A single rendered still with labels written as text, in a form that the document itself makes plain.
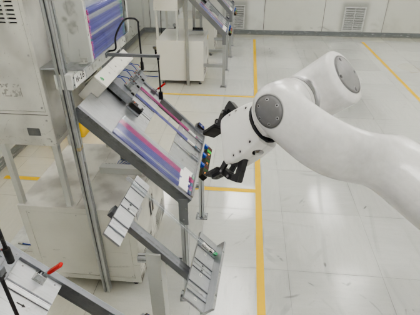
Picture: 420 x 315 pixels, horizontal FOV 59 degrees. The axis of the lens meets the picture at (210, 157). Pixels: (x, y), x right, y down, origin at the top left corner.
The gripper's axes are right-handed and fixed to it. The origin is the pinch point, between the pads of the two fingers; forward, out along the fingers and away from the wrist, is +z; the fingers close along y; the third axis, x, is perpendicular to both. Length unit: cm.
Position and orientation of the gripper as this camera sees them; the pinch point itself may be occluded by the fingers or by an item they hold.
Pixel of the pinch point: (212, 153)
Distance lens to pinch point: 75.7
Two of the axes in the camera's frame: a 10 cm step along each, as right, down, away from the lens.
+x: -7.9, -2.0, -5.8
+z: -6.1, 3.5, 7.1
